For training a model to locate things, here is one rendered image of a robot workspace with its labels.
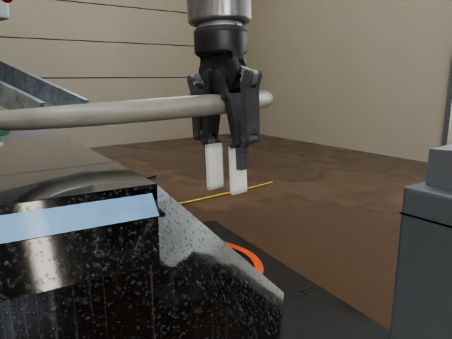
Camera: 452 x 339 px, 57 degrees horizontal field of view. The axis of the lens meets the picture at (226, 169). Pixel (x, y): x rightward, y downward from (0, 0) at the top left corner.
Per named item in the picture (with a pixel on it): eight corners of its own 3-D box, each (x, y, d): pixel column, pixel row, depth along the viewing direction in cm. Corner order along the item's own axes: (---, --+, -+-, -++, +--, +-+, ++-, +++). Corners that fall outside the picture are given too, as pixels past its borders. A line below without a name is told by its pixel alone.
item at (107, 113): (-67, 134, 71) (-71, 116, 70) (137, 112, 111) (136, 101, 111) (149, 126, 44) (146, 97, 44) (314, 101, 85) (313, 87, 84)
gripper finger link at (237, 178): (242, 144, 61) (246, 144, 60) (244, 191, 62) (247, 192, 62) (227, 146, 59) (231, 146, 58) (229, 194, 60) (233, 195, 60)
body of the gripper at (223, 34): (260, 24, 58) (261, 92, 60) (219, 32, 64) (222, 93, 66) (220, 19, 53) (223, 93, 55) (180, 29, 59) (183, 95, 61)
